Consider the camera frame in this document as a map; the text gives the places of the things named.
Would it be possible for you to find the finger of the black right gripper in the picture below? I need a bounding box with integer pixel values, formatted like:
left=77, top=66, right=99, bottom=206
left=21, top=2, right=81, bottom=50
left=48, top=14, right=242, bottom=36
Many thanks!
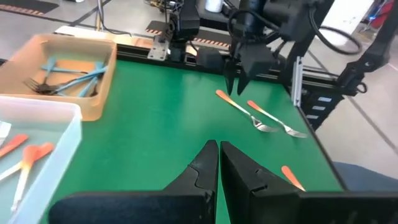
left=223, top=57, right=238, bottom=96
left=236, top=45, right=276, bottom=96

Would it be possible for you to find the white box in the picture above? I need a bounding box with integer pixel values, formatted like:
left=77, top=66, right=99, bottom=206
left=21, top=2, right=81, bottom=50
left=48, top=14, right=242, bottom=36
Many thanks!
left=320, top=0, right=376, bottom=38

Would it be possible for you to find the black striped floor mat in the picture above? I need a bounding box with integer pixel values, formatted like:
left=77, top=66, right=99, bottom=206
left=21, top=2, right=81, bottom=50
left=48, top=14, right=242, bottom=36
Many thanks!
left=0, top=0, right=60, bottom=17
left=144, top=20, right=233, bottom=49

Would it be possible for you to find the black frame strut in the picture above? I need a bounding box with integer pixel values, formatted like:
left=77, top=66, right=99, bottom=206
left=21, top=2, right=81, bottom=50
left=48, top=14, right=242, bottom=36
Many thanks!
left=337, top=0, right=398, bottom=97

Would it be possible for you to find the orange plastic bin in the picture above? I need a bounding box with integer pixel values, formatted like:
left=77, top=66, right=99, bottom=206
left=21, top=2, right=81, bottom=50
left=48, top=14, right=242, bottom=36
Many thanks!
left=0, top=33, right=118, bottom=122

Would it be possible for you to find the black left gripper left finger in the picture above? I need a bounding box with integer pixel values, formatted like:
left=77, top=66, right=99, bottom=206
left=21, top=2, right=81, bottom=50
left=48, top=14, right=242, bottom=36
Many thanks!
left=49, top=139, right=218, bottom=224

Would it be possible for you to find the green table mat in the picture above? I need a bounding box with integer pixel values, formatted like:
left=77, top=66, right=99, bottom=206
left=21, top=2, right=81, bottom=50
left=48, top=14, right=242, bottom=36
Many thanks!
left=46, top=58, right=345, bottom=224

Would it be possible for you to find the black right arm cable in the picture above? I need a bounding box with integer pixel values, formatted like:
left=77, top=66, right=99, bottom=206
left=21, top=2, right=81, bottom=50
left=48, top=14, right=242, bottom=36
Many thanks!
left=307, top=6, right=364, bottom=56

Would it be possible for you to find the silver metal bracket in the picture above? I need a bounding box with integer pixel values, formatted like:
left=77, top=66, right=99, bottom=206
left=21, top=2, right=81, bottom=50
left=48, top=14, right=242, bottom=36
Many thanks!
left=290, top=55, right=304, bottom=108

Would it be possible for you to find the clear plastic bin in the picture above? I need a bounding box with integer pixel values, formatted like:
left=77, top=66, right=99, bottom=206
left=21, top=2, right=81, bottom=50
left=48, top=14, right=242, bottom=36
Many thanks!
left=0, top=95, right=83, bottom=224

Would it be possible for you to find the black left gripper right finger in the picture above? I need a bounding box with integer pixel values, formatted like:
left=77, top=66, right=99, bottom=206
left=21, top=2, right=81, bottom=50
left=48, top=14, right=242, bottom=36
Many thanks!
left=220, top=141, right=398, bottom=224

